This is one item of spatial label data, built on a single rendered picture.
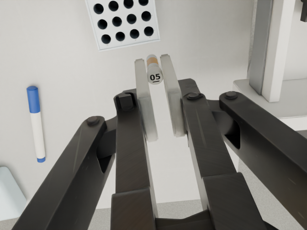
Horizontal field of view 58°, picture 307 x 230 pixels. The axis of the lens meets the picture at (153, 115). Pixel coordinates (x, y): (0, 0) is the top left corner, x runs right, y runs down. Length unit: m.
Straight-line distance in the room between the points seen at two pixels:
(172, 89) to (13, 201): 0.45
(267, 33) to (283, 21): 0.03
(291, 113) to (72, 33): 0.30
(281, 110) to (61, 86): 0.31
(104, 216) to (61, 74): 1.40
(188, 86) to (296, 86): 0.23
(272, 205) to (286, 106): 1.59
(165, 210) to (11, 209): 1.26
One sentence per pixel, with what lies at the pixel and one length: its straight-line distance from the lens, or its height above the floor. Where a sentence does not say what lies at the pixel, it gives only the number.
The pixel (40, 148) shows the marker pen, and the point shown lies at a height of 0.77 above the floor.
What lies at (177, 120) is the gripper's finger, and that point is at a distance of 0.16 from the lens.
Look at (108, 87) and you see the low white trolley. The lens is 0.44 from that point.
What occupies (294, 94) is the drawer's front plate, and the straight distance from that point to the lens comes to 0.37.
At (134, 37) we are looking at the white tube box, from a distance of 0.39.
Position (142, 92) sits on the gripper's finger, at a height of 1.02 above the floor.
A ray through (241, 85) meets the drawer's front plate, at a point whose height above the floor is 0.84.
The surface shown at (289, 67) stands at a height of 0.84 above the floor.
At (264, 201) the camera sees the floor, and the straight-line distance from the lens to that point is 1.85.
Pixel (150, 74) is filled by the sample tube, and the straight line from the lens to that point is 0.21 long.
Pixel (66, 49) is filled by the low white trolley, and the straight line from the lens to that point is 0.43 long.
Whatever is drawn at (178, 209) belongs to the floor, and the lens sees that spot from 1.74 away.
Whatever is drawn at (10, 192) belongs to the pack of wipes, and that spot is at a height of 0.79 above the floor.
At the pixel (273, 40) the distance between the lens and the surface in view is 0.32.
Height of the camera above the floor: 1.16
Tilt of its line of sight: 61 degrees down
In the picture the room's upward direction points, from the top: 173 degrees clockwise
